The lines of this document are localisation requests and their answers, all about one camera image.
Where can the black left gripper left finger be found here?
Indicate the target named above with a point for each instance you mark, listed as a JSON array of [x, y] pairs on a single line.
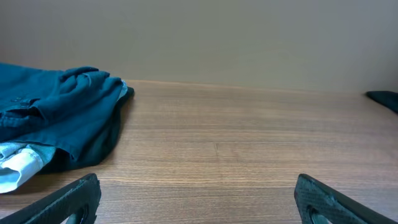
[[75, 203]]

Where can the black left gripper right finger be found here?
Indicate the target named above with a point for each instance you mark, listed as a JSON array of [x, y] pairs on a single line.
[[318, 203]]

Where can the folded white garment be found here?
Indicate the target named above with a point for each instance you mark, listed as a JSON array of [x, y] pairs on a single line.
[[20, 161]]

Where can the folded navy blue garment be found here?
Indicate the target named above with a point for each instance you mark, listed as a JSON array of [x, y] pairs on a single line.
[[60, 108]]

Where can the blue garment on right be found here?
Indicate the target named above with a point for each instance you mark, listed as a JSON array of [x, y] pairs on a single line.
[[389, 99]]

